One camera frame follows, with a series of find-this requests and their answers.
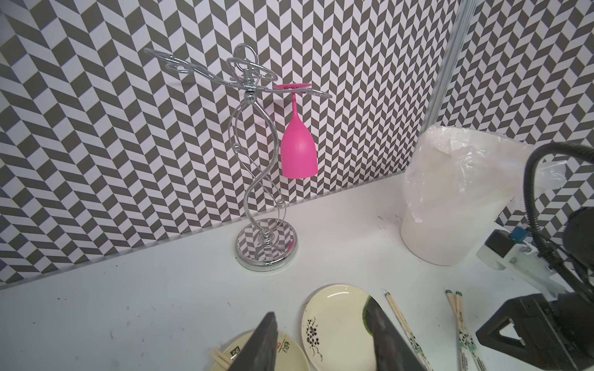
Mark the pink wine glass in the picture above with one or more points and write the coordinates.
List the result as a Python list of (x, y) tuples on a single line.
[(298, 149)]

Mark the cream plate with green patch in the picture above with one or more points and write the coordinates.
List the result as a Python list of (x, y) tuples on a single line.
[(336, 329)]

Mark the white trash bin with bag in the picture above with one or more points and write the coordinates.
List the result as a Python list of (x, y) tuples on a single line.
[(457, 184)]

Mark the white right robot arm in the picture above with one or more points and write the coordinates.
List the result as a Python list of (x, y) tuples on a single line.
[(561, 230)]

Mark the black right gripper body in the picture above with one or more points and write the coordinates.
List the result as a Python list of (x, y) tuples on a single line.
[(550, 335)]

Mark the chopsticks green band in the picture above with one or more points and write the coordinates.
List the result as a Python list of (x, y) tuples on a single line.
[(221, 359)]

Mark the cream plate left rear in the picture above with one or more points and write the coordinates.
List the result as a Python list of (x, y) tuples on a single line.
[(289, 354)]

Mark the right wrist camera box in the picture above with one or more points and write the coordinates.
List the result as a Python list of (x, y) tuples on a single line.
[(503, 252)]

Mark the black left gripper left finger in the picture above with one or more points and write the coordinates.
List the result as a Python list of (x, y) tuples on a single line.
[(259, 353)]

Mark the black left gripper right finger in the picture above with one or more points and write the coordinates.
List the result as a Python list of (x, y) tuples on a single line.
[(390, 349)]

